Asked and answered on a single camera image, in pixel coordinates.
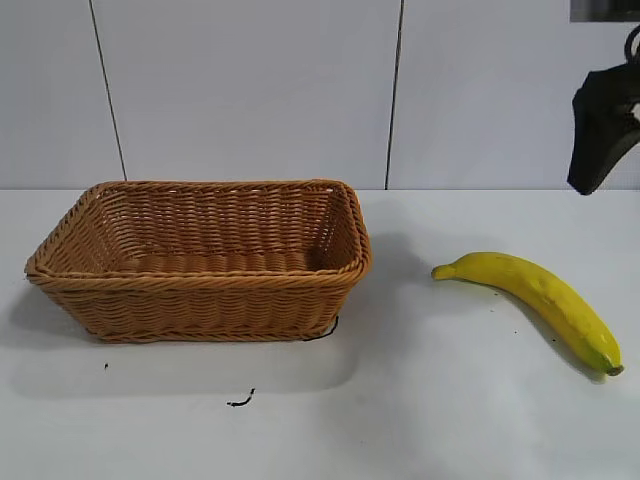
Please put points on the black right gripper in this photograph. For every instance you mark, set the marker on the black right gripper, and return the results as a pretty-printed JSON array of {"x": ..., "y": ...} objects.
[{"x": 633, "y": 82}]

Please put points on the yellow banana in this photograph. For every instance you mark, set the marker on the yellow banana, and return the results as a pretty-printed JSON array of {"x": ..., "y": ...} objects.
[{"x": 555, "y": 300}]

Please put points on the dark gray wall panel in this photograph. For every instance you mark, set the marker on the dark gray wall panel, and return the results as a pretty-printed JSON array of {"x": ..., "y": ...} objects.
[{"x": 605, "y": 10}]

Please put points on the brown woven wicker basket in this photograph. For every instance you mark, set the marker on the brown woven wicker basket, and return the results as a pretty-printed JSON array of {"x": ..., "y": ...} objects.
[{"x": 210, "y": 305}]

